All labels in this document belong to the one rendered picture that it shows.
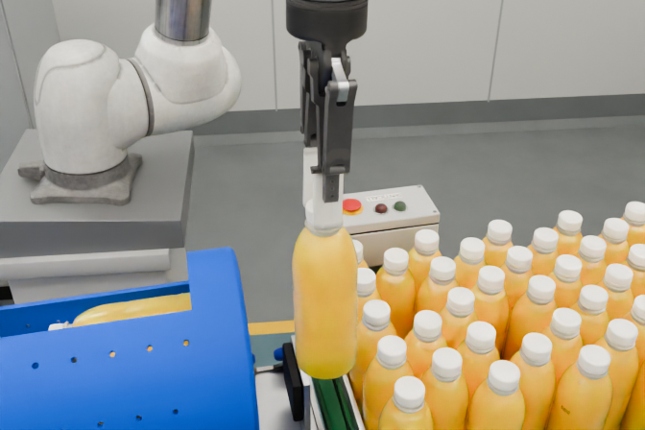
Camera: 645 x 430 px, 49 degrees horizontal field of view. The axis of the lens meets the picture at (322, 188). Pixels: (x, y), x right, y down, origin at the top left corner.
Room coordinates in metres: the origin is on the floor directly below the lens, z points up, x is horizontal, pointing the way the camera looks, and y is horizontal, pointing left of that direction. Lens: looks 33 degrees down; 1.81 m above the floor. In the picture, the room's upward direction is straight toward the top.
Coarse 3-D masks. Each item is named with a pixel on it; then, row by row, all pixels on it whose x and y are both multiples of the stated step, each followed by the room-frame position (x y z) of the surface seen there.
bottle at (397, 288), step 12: (384, 276) 0.87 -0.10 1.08; (396, 276) 0.86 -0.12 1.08; (408, 276) 0.87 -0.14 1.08; (384, 288) 0.86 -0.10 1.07; (396, 288) 0.85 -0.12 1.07; (408, 288) 0.86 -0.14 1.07; (384, 300) 0.85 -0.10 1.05; (396, 300) 0.85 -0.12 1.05; (408, 300) 0.85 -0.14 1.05; (396, 312) 0.84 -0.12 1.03; (408, 312) 0.85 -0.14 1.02; (396, 324) 0.84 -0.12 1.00; (408, 324) 0.85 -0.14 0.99
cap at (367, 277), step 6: (360, 270) 0.84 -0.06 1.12; (366, 270) 0.84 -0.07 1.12; (360, 276) 0.83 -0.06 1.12; (366, 276) 0.83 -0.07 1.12; (372, 276) 0.83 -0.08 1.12; (360, 282) 0.81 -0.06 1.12; (366, 282) 0.81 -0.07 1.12; (372, 282) 0.82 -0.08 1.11; (360, 288) 0.81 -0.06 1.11; (366, 288) 0.81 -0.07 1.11; (372, 288) 0.82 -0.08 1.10
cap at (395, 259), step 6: (390, 252) 0.89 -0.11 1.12; (396, 252) 0.89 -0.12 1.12; (402, 252) 0.89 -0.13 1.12; (384, 258) 0.88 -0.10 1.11; (390, 258) 0.87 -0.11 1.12; (396, 258) 0.87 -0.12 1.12; (402, 258) 0.87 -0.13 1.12; (408, 258) 0.88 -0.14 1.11; (384, 264) 0.88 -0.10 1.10; (390, 264) 0.86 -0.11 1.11; (396, 264) 0.86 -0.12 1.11; (402, 264) 0.86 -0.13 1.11; (396, 270) 0.86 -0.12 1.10
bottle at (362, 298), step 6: (360, 294) 0.81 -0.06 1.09; (366, 294) 0.81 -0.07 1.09; (372, 294) 0.82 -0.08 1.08; (378, 294) 0.83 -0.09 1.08; (360, 300) 0.81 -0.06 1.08; (366, 300) 0.81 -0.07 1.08; (360, 306) 0.80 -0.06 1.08; (360, 312) 0.80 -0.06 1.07; (360, 318) 0.80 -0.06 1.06; (348, 372) 0.80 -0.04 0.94; (348, 378) 0.80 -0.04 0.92
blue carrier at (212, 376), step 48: (144, 288) 0.81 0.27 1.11; (192, 288) 0.67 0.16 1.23; (240, 288) 0.67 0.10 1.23; (0, 336) 0.76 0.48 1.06; (48, 336) 0.59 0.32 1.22; (96, 336) 0.60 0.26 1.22; (144, 336) 0.60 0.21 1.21; (192, 336) 0.61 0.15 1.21; (240, 336) 0.61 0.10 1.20; (0, 384) 0.55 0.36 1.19; (48, 384) 0.55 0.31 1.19; (96, 384) 0.56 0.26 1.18; (144, 384) 0.56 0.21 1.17; (192, 384) 0.57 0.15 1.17; (240, 384) 0.58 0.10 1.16
